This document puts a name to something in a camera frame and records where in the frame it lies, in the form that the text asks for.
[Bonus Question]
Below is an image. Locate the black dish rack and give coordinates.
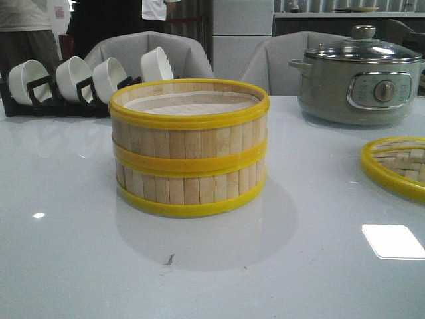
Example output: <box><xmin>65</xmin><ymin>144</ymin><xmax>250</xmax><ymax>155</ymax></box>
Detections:
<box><xmin>0</xmin><ymin>75</ymin><xmax>143</xmax><ymax>118</ymax></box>

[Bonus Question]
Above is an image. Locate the bamboo steamer basket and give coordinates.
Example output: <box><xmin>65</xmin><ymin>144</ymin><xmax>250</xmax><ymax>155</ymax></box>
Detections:
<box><xmin>116</xmin><ymin>159</ymin><xmax>266</xmax><ymax>217</ymax></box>
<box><xmin>109</xmin><ymin>78</ymin><xmax>270</xmax><ymax>177</ymax></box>

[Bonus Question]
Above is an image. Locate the woven bamboo steamer lid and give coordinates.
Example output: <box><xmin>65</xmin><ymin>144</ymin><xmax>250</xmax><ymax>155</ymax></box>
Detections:
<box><xmin>360</xmin><ymin>136</ymin><xmax>424</xmax><ymax>203</ymax></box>

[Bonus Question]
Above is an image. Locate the person in beige shirt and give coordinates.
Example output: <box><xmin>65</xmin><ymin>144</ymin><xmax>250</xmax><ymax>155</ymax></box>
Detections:
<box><xmin>1</xmin><ymin>0</ymin><xmax>60</xmax><ymax>79</ymax></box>

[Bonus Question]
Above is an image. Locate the white cabinet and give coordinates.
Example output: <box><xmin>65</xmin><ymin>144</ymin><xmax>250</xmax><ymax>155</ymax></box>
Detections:
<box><xmin>212</xmin><ymin>1</ymin><xmax>274</xmax><ymax>80</ymax></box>

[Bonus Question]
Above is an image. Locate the grey-green electric cooking pot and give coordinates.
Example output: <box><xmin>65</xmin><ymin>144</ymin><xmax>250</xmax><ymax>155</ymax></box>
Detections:
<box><xmin>288</xmin><ymin>58</ymin><xmax>424</xmax><ymax>126</ymax></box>

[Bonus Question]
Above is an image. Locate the red fire extinguisher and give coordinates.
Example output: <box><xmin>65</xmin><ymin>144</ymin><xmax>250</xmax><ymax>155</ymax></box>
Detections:
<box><xmin>58</xmin><ymin>34</ymin><xmax>74</xmax><ymax>61</ymax></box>

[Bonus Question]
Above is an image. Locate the person in black clothes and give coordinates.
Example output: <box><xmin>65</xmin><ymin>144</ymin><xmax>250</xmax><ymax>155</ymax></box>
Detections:
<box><xmin>67</xmin><ymin>1</ymin><xmax>154</xmax><ymax>58</ymax></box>

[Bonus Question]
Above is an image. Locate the white liner in left basket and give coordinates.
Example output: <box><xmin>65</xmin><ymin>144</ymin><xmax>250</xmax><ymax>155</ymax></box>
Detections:
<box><xmin>124</xmin><ymin>91</ymin><xmax>260</xmax><ymax>116</ymax></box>

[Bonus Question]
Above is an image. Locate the right grey chair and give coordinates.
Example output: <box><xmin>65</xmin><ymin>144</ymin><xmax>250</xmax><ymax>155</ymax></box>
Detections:
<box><xmin>239</xmin><ymin>31</ymin><xmax>345</xmax><ymax>96</ymax></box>

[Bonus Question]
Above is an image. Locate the grey shelf counter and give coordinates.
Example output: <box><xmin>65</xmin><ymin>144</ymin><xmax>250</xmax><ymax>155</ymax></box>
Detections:
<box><xmin>272</xmin><ymin>12</ymin><xmax>424</xmax><ymax>39</ymax></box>

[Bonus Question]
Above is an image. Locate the white bowl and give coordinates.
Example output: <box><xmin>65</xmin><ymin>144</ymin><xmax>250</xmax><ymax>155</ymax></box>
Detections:
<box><xmin>140</xmin><ymin>47</ymin><xmax>174</xmax><ymax>82</ymax></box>
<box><xmin>93</xmin><ymin>57</ymin><xmax>128</xmax><ymax>104</ymax></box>
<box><xmin>56</xmin><ymin>56</ymin><xmax>92</xmax><ymax>102</ymax></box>
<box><xmin>8</xmin><ymin>60</ymin><xmax>49</xmax><ymax>106</ymax></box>

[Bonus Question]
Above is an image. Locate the person in white shirt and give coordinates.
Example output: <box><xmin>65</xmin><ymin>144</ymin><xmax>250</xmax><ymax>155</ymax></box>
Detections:
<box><xmin>141</xmin><ymin>0</ymin><xmax>181</xmax><ymax>21</ymax></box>

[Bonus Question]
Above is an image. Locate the glass pot lid with knob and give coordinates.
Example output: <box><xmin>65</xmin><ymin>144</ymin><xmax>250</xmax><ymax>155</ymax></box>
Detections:
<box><xmin>304</xmin><ymin>25</ymin><xmax>422</xmax><ymax>64</ymax></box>

